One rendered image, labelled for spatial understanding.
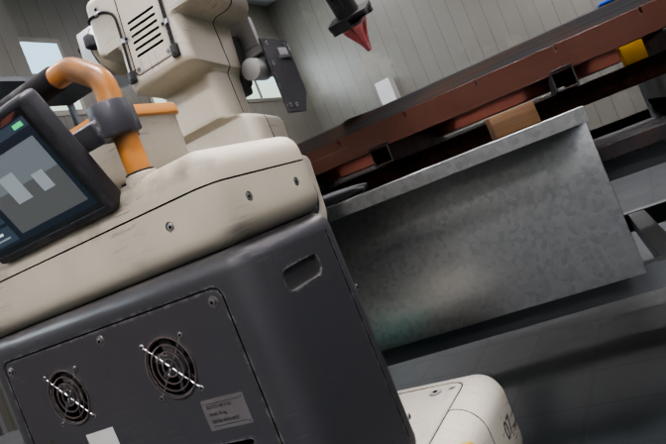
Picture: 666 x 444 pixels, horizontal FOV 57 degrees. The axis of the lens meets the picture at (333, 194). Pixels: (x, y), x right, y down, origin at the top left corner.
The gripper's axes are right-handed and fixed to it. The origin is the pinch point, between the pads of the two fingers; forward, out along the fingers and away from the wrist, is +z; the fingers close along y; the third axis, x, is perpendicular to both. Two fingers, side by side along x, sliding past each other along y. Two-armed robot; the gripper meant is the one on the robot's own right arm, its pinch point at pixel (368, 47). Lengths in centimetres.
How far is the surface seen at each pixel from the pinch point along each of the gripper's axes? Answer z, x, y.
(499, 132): 25.1, 17.8, -21.9
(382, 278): 45, 28, 17
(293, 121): 205, -612, 377
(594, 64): 54, -59, -40
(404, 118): 17.6, 6.9, -1.1
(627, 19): 20, 1, -52
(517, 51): 17.6, -2.2, -29.4
